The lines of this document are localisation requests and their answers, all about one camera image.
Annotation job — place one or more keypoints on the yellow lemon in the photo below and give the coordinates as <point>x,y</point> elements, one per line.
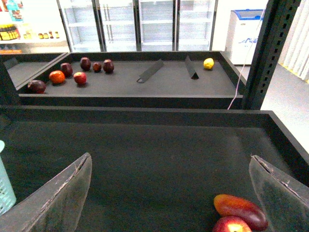
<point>208,64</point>

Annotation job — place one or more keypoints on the dark purple fruit front left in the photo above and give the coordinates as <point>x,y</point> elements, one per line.
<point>36,86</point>

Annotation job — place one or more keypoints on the white blue chest freezer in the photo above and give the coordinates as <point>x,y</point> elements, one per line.
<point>242,35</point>

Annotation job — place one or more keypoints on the red orange mango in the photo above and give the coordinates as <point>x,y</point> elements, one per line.
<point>229,205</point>

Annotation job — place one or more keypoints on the shelf with bottles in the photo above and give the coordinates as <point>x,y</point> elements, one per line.
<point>31,26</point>

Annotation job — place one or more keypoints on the glass door refrigerator row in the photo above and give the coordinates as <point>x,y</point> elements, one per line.
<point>138,25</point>

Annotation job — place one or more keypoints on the dark red fruit right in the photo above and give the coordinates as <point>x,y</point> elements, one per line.
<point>108,66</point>

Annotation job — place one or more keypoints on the red apple far tray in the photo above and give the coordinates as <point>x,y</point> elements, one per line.
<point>80,78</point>

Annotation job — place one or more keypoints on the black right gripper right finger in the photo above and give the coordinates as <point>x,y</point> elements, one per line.
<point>284,200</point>

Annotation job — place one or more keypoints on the black perforated steel post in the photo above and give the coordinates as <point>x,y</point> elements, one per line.
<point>276,23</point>

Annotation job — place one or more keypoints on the black flat divider strip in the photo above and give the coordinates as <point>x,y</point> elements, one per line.
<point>146,75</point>

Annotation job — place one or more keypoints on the dark red fruit back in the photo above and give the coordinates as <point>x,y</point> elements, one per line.
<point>85,63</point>

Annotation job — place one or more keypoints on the near black display tray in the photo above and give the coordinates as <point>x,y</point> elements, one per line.
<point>154,170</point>

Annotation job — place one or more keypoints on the black triangular divider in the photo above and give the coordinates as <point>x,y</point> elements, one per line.
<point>190,68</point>

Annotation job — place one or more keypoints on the left black display tray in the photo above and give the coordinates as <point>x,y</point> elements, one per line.
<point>22,67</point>

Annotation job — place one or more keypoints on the black display tray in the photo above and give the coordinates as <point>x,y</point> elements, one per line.
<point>22,67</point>
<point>154,170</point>
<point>221,87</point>

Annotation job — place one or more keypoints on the small dark red fruit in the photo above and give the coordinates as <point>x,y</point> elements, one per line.
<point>97,67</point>

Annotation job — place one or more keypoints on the red yellow apple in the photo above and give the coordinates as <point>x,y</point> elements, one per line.
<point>231,224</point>

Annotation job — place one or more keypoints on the light blue plastic basket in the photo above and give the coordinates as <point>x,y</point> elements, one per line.
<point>7,196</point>

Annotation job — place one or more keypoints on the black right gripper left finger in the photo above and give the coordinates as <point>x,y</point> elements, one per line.
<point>56,206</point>

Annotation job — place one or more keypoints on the orange round fruit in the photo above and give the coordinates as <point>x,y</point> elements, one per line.
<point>57,77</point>

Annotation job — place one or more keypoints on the far black display tray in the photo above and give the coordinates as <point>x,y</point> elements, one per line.
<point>221,87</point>

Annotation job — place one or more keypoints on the dark red fruit behind orange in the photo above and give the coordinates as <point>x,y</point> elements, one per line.
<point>66,68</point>

